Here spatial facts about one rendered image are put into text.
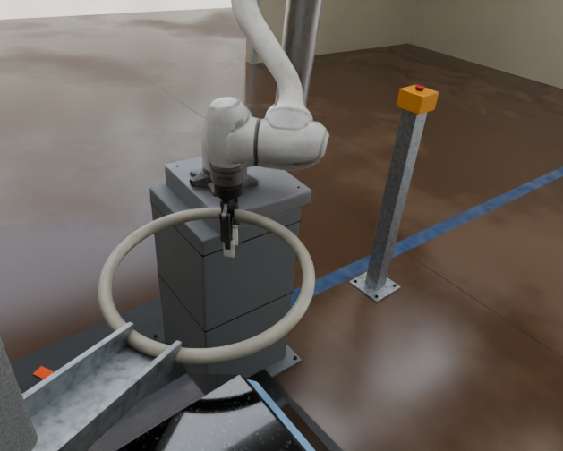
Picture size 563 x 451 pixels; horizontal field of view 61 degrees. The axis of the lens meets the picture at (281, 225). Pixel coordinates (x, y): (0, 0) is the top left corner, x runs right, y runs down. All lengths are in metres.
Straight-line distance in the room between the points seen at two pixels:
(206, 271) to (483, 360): 1.43
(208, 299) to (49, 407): 0.88
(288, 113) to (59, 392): 0.72
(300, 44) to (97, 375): 0.99
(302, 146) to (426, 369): 1.47
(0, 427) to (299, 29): 1.17
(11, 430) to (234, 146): 0.75
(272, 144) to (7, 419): 0.77
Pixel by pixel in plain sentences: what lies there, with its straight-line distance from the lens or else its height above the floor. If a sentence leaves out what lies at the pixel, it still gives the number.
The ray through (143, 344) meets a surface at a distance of 0.98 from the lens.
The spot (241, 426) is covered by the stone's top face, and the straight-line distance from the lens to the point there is 0.96.
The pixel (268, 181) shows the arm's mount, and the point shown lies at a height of 0.86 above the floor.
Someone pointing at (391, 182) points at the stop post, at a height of 0.64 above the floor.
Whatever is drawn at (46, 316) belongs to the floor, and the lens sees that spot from 2.54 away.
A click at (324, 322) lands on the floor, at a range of 2.38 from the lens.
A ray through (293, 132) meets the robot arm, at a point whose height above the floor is 1.25.
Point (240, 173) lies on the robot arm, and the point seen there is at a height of 1.13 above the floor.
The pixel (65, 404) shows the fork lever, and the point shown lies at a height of 0.98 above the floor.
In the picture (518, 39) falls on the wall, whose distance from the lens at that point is 7.53.
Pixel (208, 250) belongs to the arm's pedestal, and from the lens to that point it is 1.52.
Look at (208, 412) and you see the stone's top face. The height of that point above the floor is 0.87.
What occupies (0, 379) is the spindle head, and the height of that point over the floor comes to 1.29.
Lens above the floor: 1.67
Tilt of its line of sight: 34 degrees down
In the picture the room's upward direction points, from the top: 4 degrees clockwise
